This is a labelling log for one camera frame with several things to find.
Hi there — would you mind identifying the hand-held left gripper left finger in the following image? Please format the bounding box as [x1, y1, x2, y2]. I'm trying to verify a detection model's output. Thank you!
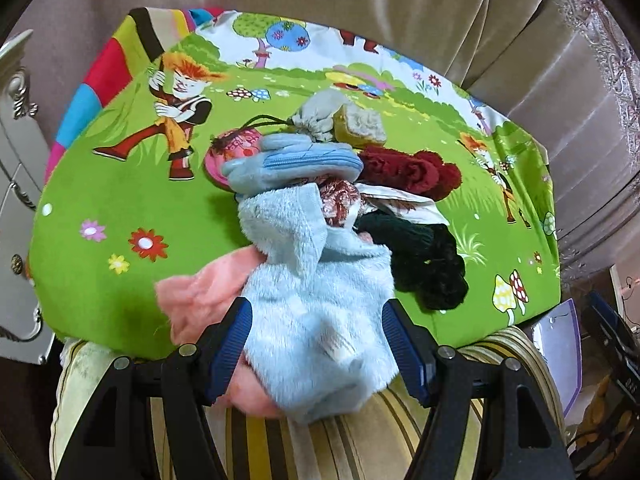
[52, 297, 253, 480]

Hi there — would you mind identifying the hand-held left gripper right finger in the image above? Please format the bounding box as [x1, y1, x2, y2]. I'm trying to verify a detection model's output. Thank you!
[382, 299, 576, 480]

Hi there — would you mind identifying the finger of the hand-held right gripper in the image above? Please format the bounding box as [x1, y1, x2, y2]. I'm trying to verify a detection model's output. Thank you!
[582, 290, 640, 361]

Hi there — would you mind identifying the purple cardboard box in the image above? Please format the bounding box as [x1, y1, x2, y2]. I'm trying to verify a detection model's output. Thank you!
[530, 297, 583, 421]

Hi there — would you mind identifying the pink fluffy cloth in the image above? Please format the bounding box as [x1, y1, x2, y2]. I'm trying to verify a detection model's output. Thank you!
[155, 255, 281, 418]

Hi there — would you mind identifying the dark green fluffy knit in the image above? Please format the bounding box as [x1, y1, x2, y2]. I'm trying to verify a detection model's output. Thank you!
[390, 225, 468, 313]

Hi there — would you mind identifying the light blue fluffy cloth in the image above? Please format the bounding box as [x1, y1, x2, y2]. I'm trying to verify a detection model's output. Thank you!
[237, 182, 401, 423]

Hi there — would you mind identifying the dark red knitted hat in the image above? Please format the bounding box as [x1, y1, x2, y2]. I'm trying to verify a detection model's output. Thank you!
[357, 146, 463, 203]

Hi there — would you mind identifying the pink round purse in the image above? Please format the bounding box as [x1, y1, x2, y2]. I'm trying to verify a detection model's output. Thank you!
[204, 129, 263, 193]

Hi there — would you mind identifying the blue zippered pouch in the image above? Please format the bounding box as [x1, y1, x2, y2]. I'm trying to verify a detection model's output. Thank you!
[222, 132, 365, 196]

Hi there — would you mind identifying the yellow fleece lined cloth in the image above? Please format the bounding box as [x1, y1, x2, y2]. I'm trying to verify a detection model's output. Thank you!
[334, 102, 388, 148]

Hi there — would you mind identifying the white floor appliance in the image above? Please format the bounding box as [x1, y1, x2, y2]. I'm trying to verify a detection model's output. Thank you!
[611, 265, 640, 311]

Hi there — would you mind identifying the dark green ribbed knit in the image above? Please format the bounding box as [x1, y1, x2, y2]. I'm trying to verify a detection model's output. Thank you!
[357, 212, 436, 261]

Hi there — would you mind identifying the white cloth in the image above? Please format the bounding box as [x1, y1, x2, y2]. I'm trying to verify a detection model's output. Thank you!
[357, 185, 451, 226]

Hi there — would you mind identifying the brown patterned scrunchie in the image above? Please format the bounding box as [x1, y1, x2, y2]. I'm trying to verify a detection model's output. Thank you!
[317, 177, 362, 228]

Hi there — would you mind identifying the green cartoon printed blanket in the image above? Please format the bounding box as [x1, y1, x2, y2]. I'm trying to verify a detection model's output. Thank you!
[27, 6, 558, 361]

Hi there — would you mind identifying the white ornate cabinet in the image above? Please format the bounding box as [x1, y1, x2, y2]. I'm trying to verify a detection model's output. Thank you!
[0, 30, 56, 366]

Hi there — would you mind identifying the grey drawstring pouch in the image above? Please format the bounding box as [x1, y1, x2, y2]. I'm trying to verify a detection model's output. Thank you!
[240, 92, 351, 142]

